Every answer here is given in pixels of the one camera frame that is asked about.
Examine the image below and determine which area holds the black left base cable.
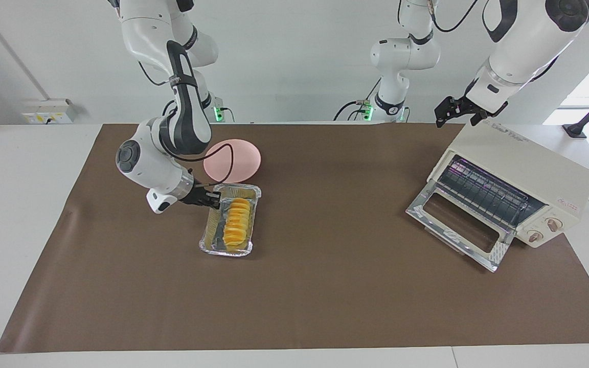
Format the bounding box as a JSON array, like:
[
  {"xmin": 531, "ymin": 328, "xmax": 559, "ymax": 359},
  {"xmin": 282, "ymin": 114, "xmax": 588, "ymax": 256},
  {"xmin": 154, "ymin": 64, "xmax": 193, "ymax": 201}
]
[{"xmin": 333, "ymin": 77, "xmax": 382, "ymax": 122}]

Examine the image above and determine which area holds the pink round plate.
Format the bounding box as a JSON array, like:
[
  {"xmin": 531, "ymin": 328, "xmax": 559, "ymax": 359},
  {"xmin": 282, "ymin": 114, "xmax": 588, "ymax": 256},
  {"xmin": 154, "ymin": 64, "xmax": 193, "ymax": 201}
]
[{"xmin": 203, "ymin": 139, "xmax": 262, "ymax": 183}]

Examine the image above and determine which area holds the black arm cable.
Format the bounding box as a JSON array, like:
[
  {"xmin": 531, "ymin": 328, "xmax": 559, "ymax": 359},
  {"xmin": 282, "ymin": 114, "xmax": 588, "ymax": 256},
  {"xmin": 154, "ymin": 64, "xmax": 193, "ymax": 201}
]
[
  {"xmin": 430, "ymin": 0, "xmax": 480, "ymax": 33},
  {"xmin": 139, "ymin": 61, "xmax": 235, "ymax": 186}
]

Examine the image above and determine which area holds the cream toaster oven body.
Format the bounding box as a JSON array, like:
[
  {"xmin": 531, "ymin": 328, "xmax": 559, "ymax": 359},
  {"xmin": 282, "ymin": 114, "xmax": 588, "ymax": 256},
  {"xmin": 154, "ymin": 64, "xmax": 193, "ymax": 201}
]
[{"xmin": 427, "ymin": 123, "xmax": 589, "ymax": 249}]

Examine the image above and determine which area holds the metal oven wire rack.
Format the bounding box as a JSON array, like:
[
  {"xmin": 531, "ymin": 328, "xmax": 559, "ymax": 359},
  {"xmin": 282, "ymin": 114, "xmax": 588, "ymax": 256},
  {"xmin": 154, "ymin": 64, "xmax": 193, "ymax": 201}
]
[{"xmin": 437, "ymin": 156, "xmax": 547, "ymax": 232}]

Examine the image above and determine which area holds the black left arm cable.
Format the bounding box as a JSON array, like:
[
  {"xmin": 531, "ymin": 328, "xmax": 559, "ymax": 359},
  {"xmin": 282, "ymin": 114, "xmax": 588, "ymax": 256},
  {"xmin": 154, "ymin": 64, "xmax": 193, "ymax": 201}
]
[{"xmin": 430, "ymin": 0, "xmax": 480, "ymax": 33}]

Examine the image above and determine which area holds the glass oven door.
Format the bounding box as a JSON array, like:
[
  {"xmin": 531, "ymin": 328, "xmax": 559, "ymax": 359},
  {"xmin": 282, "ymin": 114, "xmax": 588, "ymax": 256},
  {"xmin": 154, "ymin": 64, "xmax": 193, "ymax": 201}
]
[{"xmin": 406, "ymin": 181, "xmax": 516, "ymax": 272}]

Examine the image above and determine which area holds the white wall conduit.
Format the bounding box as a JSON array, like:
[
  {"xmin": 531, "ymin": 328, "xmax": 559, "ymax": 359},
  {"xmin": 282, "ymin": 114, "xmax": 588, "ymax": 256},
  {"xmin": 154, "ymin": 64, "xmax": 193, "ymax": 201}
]
[{"xmin": 0, "ymin": 0, "xmax": 51, "ymax": 101}]

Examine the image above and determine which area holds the golden bread loaf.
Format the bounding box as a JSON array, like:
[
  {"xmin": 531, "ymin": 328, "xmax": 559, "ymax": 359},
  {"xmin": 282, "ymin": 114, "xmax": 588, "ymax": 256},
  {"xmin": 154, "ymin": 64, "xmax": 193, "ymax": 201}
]
[{"xmin": 223, "ymin": 198, "xmax": 252, "ymax": 251}]

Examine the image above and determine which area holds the brown table mat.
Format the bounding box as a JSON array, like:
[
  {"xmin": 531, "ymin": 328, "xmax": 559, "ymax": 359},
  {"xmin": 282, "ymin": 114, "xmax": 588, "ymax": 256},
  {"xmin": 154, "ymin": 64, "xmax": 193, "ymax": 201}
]
[{"xmin": 0, "ymin": 123, "xmax": 589, "ymax": 353}]

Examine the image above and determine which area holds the aluminium foil tray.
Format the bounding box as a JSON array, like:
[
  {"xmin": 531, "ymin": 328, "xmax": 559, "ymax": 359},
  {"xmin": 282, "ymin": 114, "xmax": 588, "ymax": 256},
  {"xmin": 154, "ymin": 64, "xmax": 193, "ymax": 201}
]
[{"xmin": 198, "ymin": 184, "xmax": 262, "ymax": 258}]

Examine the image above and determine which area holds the black base cable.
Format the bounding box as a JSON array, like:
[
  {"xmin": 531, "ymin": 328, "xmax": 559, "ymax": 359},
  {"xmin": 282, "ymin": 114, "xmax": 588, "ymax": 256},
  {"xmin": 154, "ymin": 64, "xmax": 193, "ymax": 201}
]
[
  {"xmin": 162, "ymin": 100, "xmax": 183, "ymax": 123},
  {"xmin": 333, "ymin": 77, "xmax": 382, "ymax": 122}
]

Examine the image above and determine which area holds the white wall socket box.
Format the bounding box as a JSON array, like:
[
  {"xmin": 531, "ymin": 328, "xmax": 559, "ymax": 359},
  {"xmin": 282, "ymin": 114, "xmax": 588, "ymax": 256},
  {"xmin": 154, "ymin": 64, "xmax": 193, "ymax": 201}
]
[{"xmin": 21, "ymin": 99, "xmax": 75, "ymax": 125}]

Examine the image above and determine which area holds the black right base cable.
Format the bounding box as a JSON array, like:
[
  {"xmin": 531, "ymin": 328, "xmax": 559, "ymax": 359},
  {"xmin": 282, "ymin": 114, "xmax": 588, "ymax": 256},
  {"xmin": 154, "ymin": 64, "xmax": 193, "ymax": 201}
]
[{"xmin": 162, "ymin": 100, "xmax": 183, "ymax": 123}]

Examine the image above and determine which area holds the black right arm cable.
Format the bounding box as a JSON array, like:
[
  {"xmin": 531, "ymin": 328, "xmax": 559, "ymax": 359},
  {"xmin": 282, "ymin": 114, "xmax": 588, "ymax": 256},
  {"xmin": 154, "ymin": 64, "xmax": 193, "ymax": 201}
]
[{"xmin": 139, "ymin": 61, "xmax": 235, "ymax": 186}]

